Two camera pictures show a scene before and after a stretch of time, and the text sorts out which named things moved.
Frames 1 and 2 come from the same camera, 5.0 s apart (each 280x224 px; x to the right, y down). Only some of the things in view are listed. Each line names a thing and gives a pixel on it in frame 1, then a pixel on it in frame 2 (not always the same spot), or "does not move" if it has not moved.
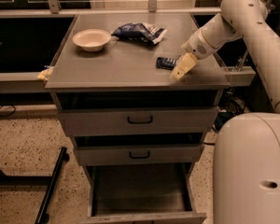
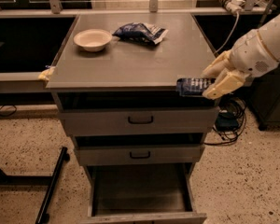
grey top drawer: x=142 y=121 does not move
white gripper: x=198 y=46 → x=251 y=57
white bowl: x=91 y=39 does not move
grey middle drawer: x=133 y=155 does not move
